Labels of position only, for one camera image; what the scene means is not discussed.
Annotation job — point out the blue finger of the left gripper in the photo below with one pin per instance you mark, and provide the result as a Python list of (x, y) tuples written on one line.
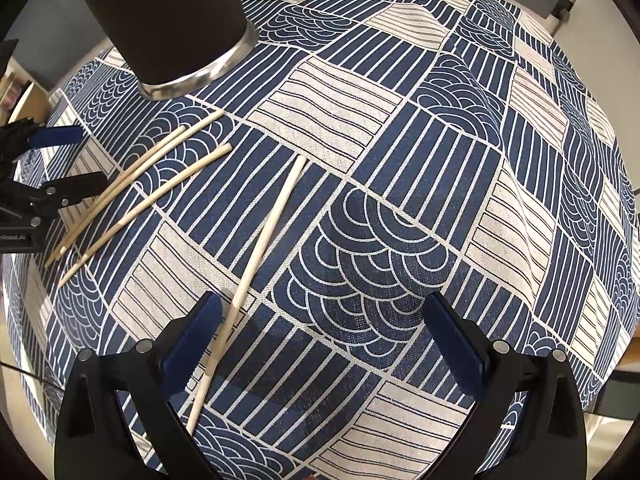
[(55, 136)]

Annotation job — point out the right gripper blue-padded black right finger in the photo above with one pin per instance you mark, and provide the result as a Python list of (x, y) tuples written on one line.
[(549, 440)]

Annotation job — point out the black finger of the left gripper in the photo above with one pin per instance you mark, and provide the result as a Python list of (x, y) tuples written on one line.
[(70, 191)]

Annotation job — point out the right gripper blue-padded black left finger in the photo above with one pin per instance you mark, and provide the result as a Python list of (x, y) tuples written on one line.
[(93, 440)]

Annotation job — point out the wooden chopstick short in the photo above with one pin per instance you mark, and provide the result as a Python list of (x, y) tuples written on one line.
[(108, 194)]

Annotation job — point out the beige ceramic mug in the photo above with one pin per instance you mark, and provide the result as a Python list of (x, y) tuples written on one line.
[(33, 103)]

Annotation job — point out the black cylindrical utensil holder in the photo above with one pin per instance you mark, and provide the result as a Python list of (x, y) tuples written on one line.
[(176, 46)]

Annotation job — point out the blue patterned tablecloth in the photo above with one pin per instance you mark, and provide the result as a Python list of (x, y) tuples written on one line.
[(450, 146)]

